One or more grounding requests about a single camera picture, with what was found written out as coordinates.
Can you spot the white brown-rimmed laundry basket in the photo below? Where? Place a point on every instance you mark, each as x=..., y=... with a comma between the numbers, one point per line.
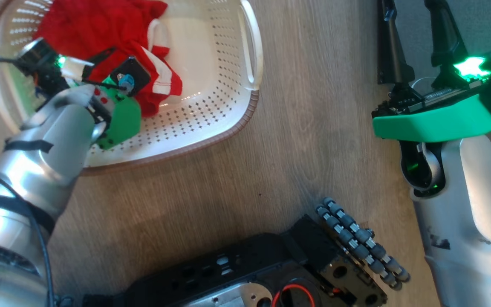
x=211, y=85

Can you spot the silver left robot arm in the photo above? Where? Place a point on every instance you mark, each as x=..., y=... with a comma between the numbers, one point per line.
x=36, y=162

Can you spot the red garment with white trim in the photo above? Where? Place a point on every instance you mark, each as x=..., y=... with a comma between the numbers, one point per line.
x=92, y=25

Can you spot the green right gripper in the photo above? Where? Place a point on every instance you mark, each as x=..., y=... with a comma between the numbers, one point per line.
x=433, y=123

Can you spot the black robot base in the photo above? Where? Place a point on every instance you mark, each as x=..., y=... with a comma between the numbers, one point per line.
x=237, y=264

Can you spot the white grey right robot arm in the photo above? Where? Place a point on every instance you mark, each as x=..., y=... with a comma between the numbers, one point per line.
x=475, y=221

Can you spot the grey roller omni wheel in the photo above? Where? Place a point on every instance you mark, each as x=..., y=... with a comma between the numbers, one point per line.
x=356, y=238

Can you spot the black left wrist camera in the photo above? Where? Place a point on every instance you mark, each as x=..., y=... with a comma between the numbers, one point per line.
x=134, y=74

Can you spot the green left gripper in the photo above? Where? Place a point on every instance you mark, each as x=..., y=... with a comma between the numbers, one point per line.
x=122, y=119

